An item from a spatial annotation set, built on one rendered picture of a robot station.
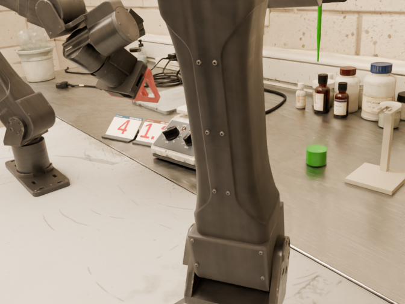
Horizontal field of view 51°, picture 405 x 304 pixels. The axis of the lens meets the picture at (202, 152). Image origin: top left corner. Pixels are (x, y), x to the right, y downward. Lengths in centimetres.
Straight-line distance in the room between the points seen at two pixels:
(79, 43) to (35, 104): 18
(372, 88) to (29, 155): 76
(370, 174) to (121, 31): 48
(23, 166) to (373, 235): 63
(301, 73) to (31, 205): 88
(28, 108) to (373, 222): 61
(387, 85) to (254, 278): 77
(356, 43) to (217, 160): 100
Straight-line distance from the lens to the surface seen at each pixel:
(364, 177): 78
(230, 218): 33
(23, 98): 84
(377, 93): 106
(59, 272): 61
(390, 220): 68
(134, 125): 103
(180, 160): 83
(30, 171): 88
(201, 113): 29
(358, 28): 127
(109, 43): 70
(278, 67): 140
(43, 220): 74
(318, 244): 61
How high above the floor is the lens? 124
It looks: 22 degrees down
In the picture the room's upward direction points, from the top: 4 degrees counter-clockwise
